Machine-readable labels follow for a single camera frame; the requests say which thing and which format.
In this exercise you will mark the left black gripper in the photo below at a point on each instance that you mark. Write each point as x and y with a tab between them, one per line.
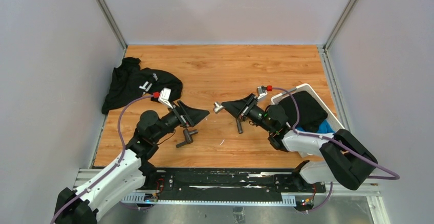
189	115

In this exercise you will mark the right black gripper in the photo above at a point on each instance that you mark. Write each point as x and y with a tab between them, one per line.
242	107

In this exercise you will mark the grey tee pipe fitting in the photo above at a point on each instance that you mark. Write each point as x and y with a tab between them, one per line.
217	107

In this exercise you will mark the grey faucet with lever handle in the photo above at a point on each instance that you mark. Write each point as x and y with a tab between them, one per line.
239	126

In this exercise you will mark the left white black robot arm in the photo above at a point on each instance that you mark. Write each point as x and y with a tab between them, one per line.
130	170

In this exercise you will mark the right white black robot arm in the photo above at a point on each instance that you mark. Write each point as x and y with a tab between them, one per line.
344	159

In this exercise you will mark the black cloth with white print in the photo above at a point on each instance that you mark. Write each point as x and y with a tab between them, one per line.
130	82

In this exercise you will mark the black cloth in basket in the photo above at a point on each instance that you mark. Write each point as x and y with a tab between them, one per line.
309	109

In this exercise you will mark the blue cloth in basket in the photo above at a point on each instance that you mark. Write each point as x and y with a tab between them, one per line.
316	127

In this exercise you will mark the white plastic basket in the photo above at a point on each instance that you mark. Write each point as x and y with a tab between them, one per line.
305	143

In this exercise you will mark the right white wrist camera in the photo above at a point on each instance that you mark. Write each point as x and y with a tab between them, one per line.
262	92

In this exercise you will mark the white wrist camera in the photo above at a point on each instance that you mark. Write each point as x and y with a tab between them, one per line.
262	92
164	96

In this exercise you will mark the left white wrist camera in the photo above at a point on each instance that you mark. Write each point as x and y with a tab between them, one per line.
164	96

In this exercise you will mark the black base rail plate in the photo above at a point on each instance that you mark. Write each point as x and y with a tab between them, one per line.
223	186

